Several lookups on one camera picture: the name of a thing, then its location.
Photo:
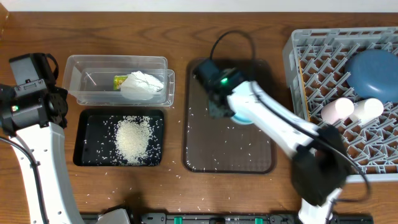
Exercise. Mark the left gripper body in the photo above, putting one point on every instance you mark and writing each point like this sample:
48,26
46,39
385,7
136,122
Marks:
61,94

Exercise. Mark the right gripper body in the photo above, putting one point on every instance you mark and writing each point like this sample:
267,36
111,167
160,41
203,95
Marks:
216,107

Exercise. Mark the light blue bowl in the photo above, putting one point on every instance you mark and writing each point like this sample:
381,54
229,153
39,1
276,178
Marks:
240,119

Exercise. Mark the green yellow snack wrapper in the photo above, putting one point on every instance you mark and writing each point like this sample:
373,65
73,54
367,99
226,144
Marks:
118,80

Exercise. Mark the white tissue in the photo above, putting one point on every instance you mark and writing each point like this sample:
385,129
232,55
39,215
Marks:
140,86

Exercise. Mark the wooden chopstick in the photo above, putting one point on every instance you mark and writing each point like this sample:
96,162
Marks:
303,89

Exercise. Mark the white rice pile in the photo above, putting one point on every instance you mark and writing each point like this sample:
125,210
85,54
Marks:
123,141

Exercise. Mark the pink plastic cup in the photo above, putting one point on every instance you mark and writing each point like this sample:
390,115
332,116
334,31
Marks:
337,110

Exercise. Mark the small white cup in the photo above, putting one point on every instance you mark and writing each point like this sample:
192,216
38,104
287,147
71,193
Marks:
367,110

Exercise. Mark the dark blue plate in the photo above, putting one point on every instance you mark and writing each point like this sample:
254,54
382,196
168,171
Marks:
373,74

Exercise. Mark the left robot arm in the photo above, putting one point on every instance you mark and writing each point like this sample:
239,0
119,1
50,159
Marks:
33,121

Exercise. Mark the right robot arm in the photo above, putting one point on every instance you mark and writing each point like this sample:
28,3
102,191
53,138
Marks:
319,162

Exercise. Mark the grey dishwasher rack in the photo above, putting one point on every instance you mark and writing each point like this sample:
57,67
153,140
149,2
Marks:
324,53

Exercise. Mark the clear plastic bin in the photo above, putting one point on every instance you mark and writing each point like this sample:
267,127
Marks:
89,78

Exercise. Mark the brown serving tray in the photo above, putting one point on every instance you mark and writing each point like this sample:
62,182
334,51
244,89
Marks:
220,145

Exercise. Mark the black plastic tray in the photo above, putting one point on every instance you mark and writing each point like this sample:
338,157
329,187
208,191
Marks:
78,152

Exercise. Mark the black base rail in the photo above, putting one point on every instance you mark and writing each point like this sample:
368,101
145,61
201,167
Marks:
122,214

